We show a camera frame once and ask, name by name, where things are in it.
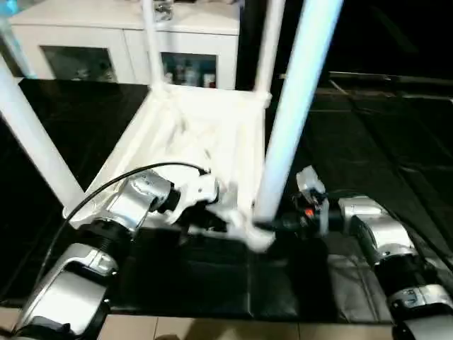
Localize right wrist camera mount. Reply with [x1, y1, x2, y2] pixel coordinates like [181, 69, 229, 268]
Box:
[294, 166, 328, 208]

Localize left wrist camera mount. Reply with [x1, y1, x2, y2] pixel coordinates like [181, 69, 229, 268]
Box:
[166, 170, 220, 226]

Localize small dark figurines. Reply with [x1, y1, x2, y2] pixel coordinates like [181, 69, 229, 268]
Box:
[71, 62, 114, 81]

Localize small grey metal object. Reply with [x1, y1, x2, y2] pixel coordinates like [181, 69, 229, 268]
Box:
[154, 0, 176, 21]

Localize black work mat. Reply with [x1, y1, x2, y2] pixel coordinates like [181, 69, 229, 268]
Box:
[0, 74, 453, 323]

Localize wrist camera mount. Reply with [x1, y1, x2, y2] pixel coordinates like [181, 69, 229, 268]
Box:
[166, 170, 220, 226]
[294, 166, 328, 208]

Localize white glass-door cabinet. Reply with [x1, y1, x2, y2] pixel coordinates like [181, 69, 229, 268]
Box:
[0, 0, 241, 89]

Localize long black bar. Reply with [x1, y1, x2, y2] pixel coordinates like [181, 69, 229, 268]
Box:
[329, 71, 453, 89]

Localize white plastic table top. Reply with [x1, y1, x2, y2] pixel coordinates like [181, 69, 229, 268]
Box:
[64, 81, 277, 252]

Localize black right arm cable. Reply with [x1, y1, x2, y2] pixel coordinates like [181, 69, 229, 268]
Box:
[315, 190, 453, 270]

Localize large black cabinet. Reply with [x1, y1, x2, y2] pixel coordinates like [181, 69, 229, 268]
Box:
[239, 0, 453, 89]

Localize light blue plastic object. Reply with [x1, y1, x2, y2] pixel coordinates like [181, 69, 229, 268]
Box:
[0, 0, 33, 79]

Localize white plastic table leg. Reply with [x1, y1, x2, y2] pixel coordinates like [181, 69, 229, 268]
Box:
[255, 0, 287, 100]
[0, 57, 86, 212]
[251, 0, 346, 224]
[140, 0, 171, 94]

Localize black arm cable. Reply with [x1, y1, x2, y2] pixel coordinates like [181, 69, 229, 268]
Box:
[21, 162, 212, 312]
[315, 190, 453, 270]

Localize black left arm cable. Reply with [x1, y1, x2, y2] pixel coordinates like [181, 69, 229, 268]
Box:
[21, 162, 212, 312]

